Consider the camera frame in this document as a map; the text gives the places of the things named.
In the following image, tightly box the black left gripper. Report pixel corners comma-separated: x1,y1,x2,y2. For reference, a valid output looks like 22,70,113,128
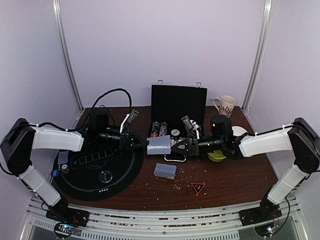
97,128,149,151

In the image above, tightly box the blue checkered playing card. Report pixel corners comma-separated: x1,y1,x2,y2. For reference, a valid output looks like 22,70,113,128
146,135,171,155
57,151,69,165

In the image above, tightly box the grey card deck box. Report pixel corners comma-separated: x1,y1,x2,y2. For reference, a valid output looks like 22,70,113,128
153,163,177,180

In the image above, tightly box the black poker chip case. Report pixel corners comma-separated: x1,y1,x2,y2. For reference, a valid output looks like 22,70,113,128
148,83,208,162

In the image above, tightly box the clear black round button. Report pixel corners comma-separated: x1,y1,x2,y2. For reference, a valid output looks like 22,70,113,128
98,170,113,184

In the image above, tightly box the blue small blind button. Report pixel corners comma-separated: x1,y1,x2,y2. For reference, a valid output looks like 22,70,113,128
50,169,60,178

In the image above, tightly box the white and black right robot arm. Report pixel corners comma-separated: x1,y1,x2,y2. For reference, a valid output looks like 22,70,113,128
171,114,320,226

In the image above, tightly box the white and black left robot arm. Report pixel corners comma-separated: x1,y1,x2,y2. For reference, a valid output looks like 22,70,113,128
0,108,148,226

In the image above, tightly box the white dealer button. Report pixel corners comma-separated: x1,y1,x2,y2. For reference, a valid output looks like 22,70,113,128
170,129,180,137

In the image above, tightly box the left outer poker chip row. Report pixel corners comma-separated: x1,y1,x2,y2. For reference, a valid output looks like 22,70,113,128
150,121,160,138

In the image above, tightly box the poker chip row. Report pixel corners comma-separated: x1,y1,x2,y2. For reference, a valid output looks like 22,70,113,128
159,122,168,137
150,121,160,138

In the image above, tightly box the left inner poker chip row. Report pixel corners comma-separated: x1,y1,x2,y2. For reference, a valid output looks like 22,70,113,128
159,122,168,137

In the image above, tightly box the yellow-green bowl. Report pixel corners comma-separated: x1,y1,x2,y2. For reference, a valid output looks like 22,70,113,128
207,150,226,163

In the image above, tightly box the red and black triangle card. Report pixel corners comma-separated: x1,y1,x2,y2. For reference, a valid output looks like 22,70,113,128
191,182,206,196

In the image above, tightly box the round black poker mat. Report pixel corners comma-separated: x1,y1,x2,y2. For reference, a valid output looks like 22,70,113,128
53,145,145,202

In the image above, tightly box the white and orange bowl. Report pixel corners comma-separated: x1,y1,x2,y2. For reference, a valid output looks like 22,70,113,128
232,125,248,137

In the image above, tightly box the cream patterned mug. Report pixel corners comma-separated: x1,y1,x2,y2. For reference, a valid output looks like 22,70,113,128
212,95,236,118

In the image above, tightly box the left green circuit board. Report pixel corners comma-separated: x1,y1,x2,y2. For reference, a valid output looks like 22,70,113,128
53,222,76,239

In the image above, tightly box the green circuit board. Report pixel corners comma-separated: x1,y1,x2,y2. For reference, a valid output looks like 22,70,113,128
53,222,76,239
260,225,279,238

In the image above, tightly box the right green circuit board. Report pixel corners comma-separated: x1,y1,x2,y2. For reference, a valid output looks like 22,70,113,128
260,225,279,238

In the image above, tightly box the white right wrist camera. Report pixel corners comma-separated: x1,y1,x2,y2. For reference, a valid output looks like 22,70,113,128
181,115,202,139

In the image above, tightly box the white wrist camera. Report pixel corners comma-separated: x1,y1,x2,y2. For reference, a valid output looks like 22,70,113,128
119,109,139,133
181,115,202,139

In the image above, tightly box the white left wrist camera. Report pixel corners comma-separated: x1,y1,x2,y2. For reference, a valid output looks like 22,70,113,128
119,109,139,133

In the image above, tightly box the aluminium front rail base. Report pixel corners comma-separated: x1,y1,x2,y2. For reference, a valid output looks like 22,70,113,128
17,197,311,240

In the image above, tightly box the right aluminium frame post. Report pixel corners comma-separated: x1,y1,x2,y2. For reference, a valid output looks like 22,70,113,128
242,0,274,113

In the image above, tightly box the aluminium frame post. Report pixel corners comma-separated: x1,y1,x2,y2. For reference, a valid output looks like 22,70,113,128
242,0,274,113
52,0,84,111

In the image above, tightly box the left aluminium frame post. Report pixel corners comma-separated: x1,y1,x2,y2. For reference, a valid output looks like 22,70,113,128
52,0,84,111

